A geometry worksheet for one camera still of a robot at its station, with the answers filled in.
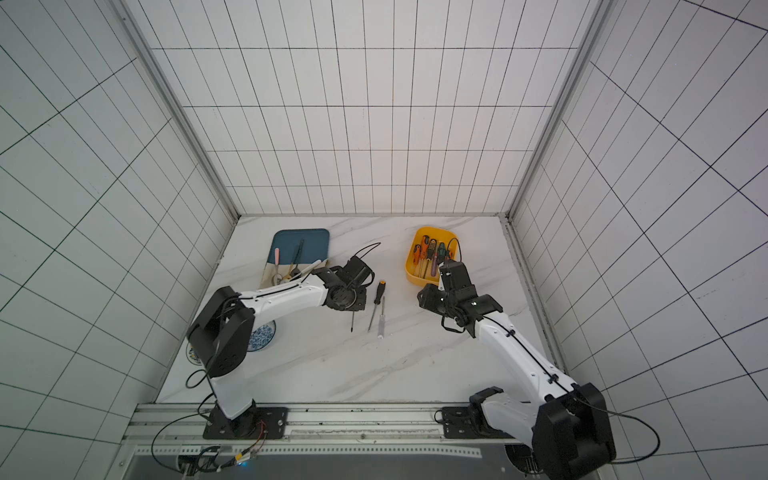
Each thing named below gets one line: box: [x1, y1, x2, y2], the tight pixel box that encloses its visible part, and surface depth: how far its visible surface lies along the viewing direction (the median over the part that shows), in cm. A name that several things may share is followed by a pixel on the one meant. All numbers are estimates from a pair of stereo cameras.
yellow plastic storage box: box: [405, 226, 459, 287], surface depth 108 cm
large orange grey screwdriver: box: [420, 235, 430, 278], surface depth 108 cm
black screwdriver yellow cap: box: [368, 280, 387, 332], surface depth 97 cm
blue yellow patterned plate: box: [186, 342, 202, 366], surface depth 81 cm
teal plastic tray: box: [267, 228, 330, 264], surface depth 112 cm
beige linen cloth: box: [259, 258, 329, 289], surface depth 102 cm
